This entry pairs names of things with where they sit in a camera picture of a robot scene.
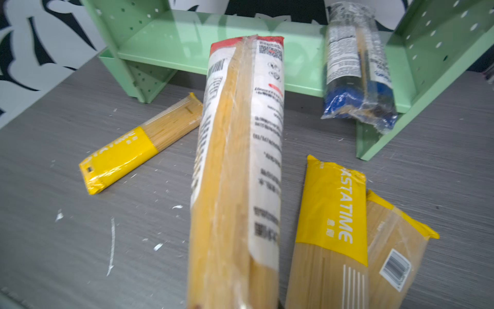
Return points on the red spaghetti pack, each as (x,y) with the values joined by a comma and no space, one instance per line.
(236,185)

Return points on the grey blue spaghetti pack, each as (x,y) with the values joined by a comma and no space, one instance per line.
(358,81)

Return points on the yellow Pastatime spaghetti bag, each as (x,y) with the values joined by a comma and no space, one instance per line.
(330,259)

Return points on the brown cardboard pasta box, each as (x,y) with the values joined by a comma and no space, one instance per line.
(396,246)

